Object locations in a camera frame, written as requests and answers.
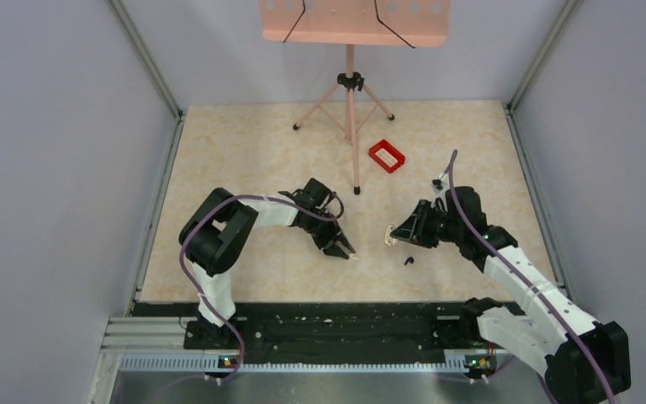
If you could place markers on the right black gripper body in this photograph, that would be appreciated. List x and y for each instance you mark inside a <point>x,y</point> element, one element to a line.
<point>431,225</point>

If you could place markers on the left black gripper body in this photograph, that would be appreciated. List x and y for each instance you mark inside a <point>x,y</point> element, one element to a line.
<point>325,233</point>

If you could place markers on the beige earbud charging case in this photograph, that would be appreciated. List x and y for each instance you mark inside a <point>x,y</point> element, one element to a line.
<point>388,239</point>

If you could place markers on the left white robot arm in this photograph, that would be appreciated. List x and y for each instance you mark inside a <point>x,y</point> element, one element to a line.
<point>214,237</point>

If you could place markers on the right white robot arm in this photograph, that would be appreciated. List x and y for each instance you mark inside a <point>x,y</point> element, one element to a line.
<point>578,358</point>

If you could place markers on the red plastic box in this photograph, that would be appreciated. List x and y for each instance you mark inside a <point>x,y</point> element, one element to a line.
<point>387,156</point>

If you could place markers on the pink music stand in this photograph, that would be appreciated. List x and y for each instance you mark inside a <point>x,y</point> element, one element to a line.
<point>412,24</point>

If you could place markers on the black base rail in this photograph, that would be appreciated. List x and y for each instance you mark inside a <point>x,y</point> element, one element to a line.
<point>341,333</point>

